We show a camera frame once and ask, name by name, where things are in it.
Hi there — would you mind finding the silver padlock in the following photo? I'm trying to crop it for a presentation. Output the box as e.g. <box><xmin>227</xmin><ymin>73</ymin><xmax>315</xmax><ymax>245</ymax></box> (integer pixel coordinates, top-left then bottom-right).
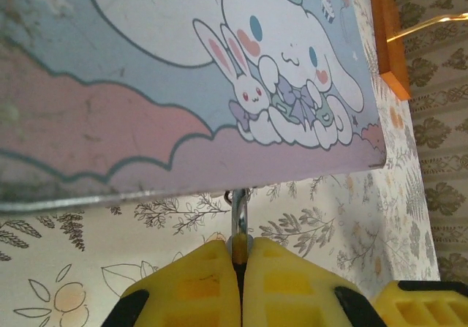
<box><xmin>223</xmin><ymin>189</ymin><xmax>256</xmax><ymax>269</ymax></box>

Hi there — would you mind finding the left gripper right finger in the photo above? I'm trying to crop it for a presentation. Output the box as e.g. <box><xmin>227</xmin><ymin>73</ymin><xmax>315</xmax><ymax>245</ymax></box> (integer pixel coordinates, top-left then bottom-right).
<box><xmin>241</xmin><ymin>236</ymin><xmax>383</xmax><ymax>327</ymax></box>

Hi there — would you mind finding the pastel cartoon tin box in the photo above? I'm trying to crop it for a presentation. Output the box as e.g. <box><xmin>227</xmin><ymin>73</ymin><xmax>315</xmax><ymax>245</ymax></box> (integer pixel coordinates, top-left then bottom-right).
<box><xmin>0</xmin><ymin>0</ymin><xmax>389</xmax><ymax>215</ymax></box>

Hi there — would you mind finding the floral tablecloth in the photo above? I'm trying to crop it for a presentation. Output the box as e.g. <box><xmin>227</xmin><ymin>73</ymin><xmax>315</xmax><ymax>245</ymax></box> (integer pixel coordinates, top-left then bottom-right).
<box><xmin>0</xmin><ymin>0</ymin><xmax>442</xmax><ymax>327</ymax></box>

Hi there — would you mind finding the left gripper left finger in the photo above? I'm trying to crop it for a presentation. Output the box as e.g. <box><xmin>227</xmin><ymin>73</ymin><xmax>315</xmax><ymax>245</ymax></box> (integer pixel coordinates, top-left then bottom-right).
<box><xmin>105</xmin><ymin>239</ymin><xmax>243</xmax><ymax>327</ymax></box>

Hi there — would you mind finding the gold wire rack wooden base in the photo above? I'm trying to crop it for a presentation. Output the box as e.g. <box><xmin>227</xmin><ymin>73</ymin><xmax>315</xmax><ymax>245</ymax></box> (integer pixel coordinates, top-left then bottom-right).
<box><xmin>367</xmin><ymin>0</ymin><xmax>468</xmax><ymax>102</ymax></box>

